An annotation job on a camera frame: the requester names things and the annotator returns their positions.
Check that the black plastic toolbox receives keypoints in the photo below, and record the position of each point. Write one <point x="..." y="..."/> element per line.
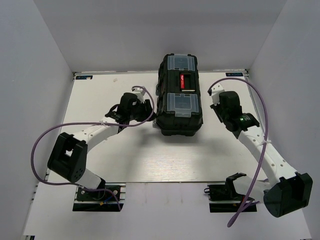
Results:
<point x="179" y="107"/>

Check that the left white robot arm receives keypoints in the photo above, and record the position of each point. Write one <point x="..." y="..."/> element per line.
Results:
<point x="68" y="158"/>

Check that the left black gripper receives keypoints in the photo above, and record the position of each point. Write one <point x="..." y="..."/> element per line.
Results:
<point x="147" y="114"/>

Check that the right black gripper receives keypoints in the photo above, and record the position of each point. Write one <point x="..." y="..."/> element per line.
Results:
<point x="216" y="108"/>

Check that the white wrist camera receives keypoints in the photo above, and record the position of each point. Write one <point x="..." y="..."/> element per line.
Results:
<point x="139" y="92"/>
<point x="214" y="92"/>

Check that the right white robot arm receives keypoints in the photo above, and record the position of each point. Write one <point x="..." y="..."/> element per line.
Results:
<point x="286" y="190"/>

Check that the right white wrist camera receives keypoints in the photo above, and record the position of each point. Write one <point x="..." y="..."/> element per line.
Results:
<point x="214" y="92"/>

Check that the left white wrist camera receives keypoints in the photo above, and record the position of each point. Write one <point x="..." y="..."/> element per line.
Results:
<point x="139" y="92"/>

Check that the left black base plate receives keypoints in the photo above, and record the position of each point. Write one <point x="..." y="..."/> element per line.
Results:
<point x="103" y="201"/>

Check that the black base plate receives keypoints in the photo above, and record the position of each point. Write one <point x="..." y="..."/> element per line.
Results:
<point x="220" y="200"/>
<point x="103" y="201"/>

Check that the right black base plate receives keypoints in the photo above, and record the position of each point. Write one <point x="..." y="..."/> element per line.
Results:
<point x="220" y="200"/>

